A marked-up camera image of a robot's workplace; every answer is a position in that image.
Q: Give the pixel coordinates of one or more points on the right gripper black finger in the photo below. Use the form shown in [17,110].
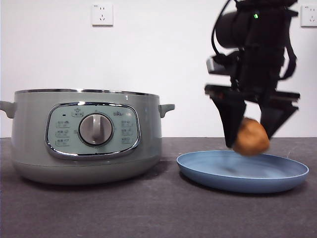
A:
[230,116]
[275,116]

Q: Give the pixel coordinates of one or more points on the brown potato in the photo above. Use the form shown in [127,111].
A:
[252,138]

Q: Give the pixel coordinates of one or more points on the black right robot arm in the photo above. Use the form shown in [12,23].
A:
[237,27]

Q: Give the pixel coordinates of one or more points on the blue round plate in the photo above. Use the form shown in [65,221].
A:
[213,168]

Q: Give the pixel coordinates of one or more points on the pale green electric steamer pot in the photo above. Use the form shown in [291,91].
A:
[29,129]

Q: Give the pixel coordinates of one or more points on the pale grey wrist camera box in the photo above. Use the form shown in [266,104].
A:
[218,65]

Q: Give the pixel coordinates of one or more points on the white wall socket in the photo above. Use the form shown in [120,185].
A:
[309,16]
[102,15]

